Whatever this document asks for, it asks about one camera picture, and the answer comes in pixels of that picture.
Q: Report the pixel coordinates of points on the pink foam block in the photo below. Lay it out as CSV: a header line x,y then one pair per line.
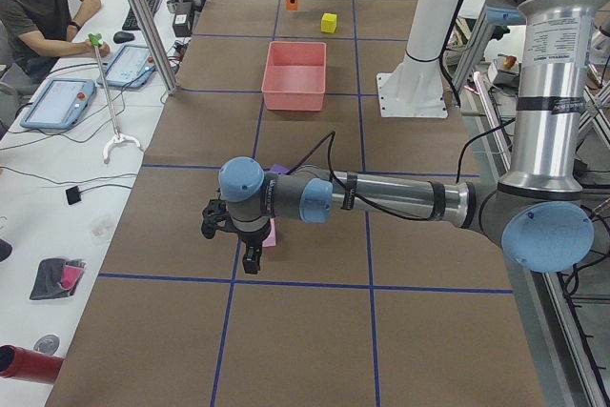
x,y
270,240

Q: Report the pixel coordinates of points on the yellow foam block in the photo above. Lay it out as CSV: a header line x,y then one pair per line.
x,y
328,23

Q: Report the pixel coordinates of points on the pink plastic bin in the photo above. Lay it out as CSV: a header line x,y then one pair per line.
x,y
294,78

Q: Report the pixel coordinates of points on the grey pouch with pink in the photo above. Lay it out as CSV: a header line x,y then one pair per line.
x,y
57,277

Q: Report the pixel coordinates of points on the purple foam block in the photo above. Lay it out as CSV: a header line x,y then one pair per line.
x,y
279,170

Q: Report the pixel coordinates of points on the black power adapter box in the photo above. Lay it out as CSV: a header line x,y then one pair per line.
x,y
183,19

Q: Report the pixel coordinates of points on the far blue teach pendant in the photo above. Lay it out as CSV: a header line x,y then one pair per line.
x,y
130,67

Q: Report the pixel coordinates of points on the blue teach pendant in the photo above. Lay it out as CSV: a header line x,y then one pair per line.
x,y
60,104
130,67

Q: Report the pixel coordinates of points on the black computer mouse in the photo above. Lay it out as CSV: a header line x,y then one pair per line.
x,y
121,37

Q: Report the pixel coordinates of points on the small black square puck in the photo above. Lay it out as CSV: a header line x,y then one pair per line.
x,y
73,195

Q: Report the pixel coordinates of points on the round metal disc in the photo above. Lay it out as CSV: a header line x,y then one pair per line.
x,y
47,344

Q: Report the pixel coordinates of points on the near blue teach pendant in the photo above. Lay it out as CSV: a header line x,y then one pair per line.
x,y
60,104

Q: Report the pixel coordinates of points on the red cylinder bottle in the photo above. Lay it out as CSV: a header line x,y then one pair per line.
x,y
29,365

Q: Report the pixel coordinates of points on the seated person dark shirt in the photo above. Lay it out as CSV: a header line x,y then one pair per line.
x,y
42,31

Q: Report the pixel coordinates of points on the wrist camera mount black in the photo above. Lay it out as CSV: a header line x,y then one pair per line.
x,y
216,218

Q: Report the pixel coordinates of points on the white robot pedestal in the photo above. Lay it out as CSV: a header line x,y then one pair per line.
x,y
414,89

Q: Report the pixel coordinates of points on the aluminium frame post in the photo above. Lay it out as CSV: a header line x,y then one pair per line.
x,y
146,23

